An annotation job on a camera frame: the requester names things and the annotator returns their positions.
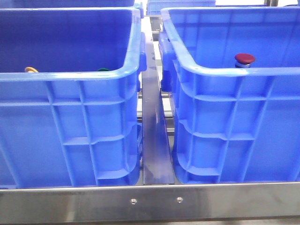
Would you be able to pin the red mushroom push button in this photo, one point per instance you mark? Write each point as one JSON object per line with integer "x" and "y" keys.
{"x": 244, "y": 60}

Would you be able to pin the yellow mushroom push button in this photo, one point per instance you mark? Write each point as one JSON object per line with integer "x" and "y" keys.
{"x": 30, "y": 70}

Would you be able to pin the steel divider bar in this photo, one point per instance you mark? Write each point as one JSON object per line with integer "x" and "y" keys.
{"x": 156, "y": 160}

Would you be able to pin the green mushroom push button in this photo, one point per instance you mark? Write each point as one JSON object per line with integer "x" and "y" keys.
{"x": 103, "y": 69}

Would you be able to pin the left blue plastic bin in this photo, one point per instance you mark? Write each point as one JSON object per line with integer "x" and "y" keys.
{"x": 69, "y": 125}

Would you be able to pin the blue plastic bin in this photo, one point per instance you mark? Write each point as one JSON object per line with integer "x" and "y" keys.
{"x": 69, "y": 125}
{"x": 234, "y": 125}

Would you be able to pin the right blue plastic bin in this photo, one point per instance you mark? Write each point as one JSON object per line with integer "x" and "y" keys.
{"x": 234, "y": 125}

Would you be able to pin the far right blue bin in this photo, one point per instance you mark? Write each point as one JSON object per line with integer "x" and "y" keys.
{"x": 154, "y": 6}

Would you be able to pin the far left blue bin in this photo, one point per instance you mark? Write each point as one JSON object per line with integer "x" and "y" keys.
{"x": 72, "y": 4}

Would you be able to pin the steel front rail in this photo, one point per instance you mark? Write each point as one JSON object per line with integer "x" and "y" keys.
{"x": 172, "y": 203}

